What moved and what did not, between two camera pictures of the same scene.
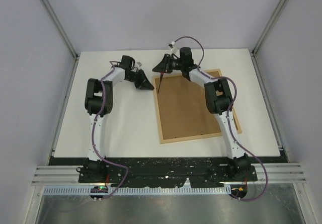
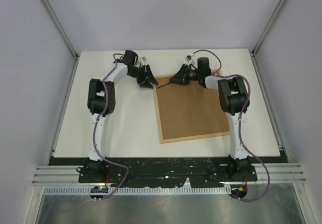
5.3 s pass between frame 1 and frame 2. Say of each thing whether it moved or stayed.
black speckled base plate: stayed
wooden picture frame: stayed
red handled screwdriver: moved
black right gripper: moved
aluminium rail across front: stayed
